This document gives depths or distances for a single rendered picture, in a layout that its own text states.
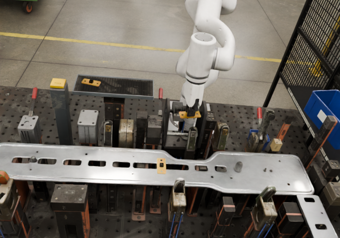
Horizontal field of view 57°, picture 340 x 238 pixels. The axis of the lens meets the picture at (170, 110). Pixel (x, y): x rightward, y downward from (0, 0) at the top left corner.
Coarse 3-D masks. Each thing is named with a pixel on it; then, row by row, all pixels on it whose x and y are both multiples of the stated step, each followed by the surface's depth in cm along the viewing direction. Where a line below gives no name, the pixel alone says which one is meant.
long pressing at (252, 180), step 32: (0, 160) 127; (64, 160) 131; (96, 160) 133; (128, 160) 135; (192, 160) 139; (224, 160) 141; (256, 160) 144; (288, 160) 146; (224, 192) 129; (256, 192) 130; (288, 192) 132
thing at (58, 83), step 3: (54, 78) 146; (57, 78) 146; (60, 78) 146; (54, 81) 144; (57, 81) 144; (60, 81) 145; (63, 81) 145; (51, 84) 142; (54, 84) 142; (57, 84) 143; (60, 84) 143; (63, 84) 143; (51, 87) 142; (54, 87) 142; (57, 87) 142; (60, 87) 142; (63, 87) 143
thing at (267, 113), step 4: (268, 112) 138; (272, 112) 138; (264, 116) 139; (268, 116) 136; (272, 116) 135; (264, 120) 139; (268, 120) 141; (272, 120) 137; (264, 124) 141; (268, 124) 141; (260, 128) 143; (264, 128) 143; (268, 128) 142; (260, 132) 143; (264, 132) 144; (260, 136) 144; (264, 136) 145; (264, 140) 146
